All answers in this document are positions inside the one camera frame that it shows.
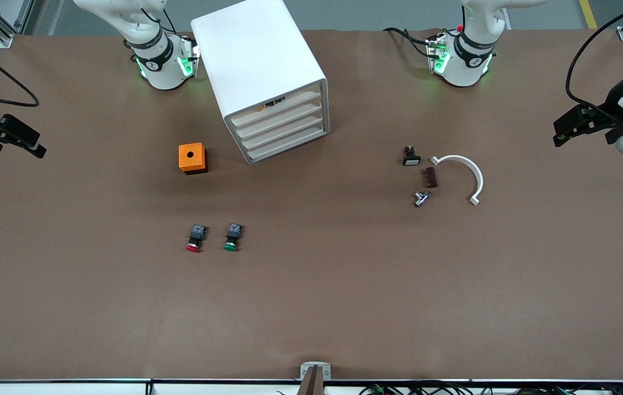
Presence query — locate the yellow mushroom push button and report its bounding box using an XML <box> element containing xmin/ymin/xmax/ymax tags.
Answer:
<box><xmin>253</xmin><ymin>97</ymin><xmax>287</xmax><ymax>114</ymax></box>

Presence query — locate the red mushroom push button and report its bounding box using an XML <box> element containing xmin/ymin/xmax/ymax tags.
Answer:
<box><xmin>185</xmin><ymin>223</ymin><xmax>207</xmax><ymax>254</ymax></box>

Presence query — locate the green mushroom push button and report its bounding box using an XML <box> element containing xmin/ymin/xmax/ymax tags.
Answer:
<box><xmin>222</xmin><ymin>222</ymin><xmax>243</xmax><ymax>253</ymax></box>

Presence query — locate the white curved plastic clip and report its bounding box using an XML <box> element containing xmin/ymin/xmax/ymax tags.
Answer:
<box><xmin>430</xmin><ymin>154</ymin><xmax>485</xmax><ymax>207</ymax></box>

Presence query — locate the yellow floor tape strip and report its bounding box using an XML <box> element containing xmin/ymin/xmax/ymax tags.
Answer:
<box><xmin>579</xmin><ymin>0</ymin><xmax>599</xmax><ymax>30</ymax></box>

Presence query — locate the brown table cover mat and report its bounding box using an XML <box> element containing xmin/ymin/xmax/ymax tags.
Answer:
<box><xmin>0</xmin><ymin>27</ymin><xmax>623</xmax><ymax>382</ymax></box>

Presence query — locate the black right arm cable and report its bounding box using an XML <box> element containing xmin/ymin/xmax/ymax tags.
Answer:
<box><xmin>0</xmin><ymin>32</ymin><xmax>41</xmax><ymax>109</ymax></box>

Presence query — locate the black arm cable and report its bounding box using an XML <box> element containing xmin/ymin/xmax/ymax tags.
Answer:
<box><xmin>0</xmin><ymin>32</ymin><xmax>41</xmax><ymax>109</ymax></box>
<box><xmin>565</xmin><ymin>0</ymin><xmax>623</xmax><ymax>111</ymax></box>

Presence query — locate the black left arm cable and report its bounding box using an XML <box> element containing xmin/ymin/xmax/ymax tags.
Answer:
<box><xmin>565</xmin><ymin>0</ymin><xmax>623</xmax><ymax>111</ymax></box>

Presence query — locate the orange button enclosure box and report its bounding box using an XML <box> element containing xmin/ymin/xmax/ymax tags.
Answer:
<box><xmin>178</xmin><ymin>142</ymin><xmax>209</xmax><ymax>176</ymax></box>

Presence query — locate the black base cable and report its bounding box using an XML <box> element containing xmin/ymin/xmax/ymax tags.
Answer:
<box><xmin>383</xmin><ymin>27</ymin><xmax>435</xmax><ymax>57</ymax></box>

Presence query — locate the white table edge rail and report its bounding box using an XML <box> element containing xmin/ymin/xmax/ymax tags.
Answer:
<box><xmin>0</xmin><ymin>379</ymin><xmax>623</xmax><ymax>395</ymax></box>

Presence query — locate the tangled black cable bundle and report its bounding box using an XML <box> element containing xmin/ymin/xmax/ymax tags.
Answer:
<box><xmin>276</xmin><ymin>383</ymin><xmax>623</xmax><ymax>395</ymax></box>

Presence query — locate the grey metal mount bracket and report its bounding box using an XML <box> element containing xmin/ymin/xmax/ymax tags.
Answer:
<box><xmin>300</xmin><ymin>362</ymin><xmax>332</xmax><ymax>381</ymax></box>

